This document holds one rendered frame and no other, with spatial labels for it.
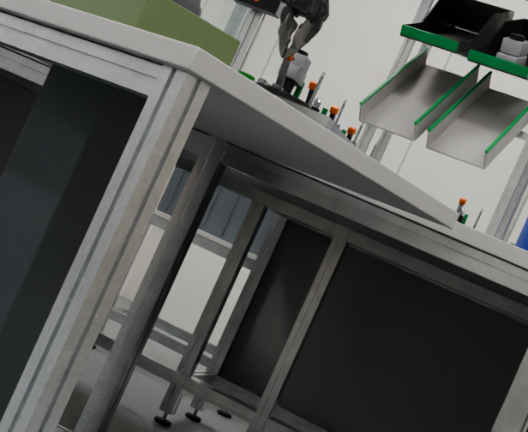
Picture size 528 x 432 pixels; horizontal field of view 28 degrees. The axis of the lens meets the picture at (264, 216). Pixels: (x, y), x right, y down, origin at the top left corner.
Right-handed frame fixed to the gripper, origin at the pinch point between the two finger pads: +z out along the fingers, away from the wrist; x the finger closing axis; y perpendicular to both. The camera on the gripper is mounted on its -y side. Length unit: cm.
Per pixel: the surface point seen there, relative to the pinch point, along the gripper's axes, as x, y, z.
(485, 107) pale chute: 40.8, -13.9, -7.2
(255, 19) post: -18.5, -22.7, -9.0
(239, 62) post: -17.8, -22.7, 1.8
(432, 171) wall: -22, -348, -33
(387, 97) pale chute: 22.0, -7.9, -0.6
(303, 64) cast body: 2.1, -7.3, -0.4
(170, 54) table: 21, 96, 22
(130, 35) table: 14, 93, 22
